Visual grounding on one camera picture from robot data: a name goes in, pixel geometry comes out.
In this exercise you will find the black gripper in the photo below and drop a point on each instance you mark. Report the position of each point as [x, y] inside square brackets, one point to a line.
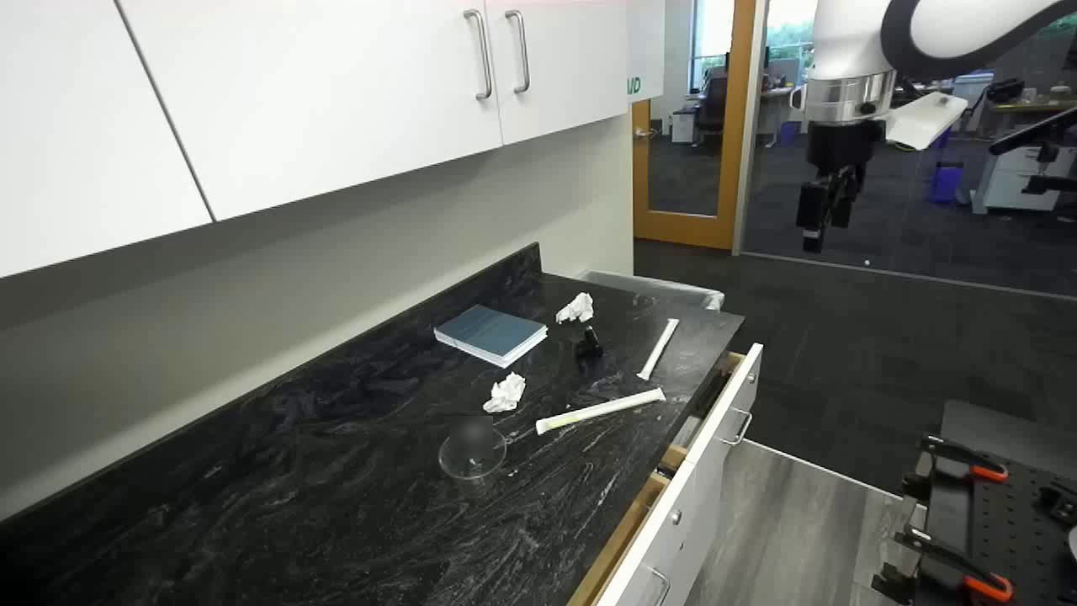
[841, 143]

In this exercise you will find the white tissue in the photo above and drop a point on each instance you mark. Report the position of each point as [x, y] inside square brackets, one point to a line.
[507, 392]
[572, 307]

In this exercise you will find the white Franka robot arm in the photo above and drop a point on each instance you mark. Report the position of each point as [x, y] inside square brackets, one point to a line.
[851, 47]

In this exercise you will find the gray trash can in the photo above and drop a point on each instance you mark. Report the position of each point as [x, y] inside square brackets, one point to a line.
[628, 282]

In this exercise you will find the white office table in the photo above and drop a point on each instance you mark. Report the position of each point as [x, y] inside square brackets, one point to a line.
[928, 118]

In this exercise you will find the white stick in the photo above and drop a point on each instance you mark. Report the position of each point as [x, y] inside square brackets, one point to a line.
[656, 349]

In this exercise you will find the small black clip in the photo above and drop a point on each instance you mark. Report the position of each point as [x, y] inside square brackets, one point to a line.
[587, 344]

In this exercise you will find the open white drawer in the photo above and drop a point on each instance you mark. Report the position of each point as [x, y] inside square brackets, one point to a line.
[695, 472]

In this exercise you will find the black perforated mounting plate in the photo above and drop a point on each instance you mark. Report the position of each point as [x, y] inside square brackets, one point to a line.
[1009, 527]

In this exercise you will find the blue book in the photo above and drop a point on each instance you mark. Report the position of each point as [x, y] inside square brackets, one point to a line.
[490, 331]

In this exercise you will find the wide white upper cabinet door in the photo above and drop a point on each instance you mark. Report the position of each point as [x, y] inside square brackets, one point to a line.
[78, 122]

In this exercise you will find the wooden door frame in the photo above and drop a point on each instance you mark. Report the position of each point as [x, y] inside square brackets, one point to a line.
[739, 122]

